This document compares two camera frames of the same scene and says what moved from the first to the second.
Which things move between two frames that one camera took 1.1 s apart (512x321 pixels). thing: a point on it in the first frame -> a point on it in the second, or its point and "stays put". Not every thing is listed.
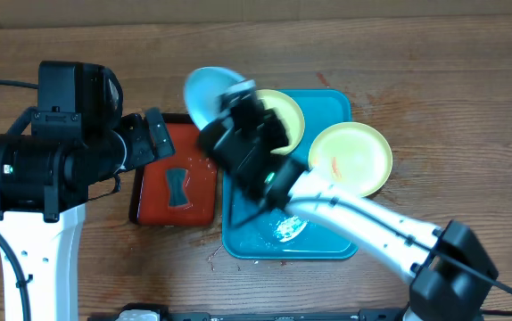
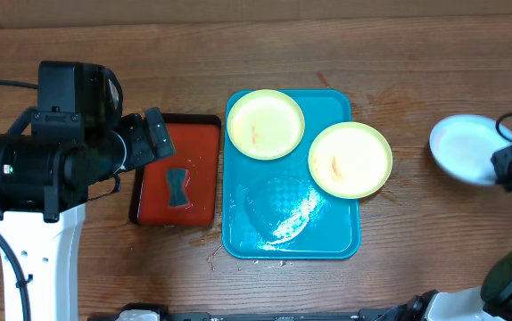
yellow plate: [351, 155] stays put
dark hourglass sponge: [177, 182] stays put
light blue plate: [203, 87] -> [462, 146]
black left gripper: [133, 127] stays put
